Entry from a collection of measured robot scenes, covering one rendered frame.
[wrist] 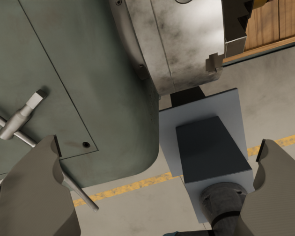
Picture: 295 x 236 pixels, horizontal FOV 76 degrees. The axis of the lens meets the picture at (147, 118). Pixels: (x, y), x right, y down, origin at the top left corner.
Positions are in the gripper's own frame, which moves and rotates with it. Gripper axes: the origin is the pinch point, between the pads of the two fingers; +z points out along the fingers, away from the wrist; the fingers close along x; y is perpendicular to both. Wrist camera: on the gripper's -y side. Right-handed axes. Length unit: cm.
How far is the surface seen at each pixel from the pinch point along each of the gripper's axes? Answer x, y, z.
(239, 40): 13.2, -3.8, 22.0
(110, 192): -52, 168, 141
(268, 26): 33, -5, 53
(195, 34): 5.3, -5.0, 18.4
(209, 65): 8.8, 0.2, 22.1
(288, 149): 125, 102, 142
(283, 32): 38, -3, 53
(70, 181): -16.7, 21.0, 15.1
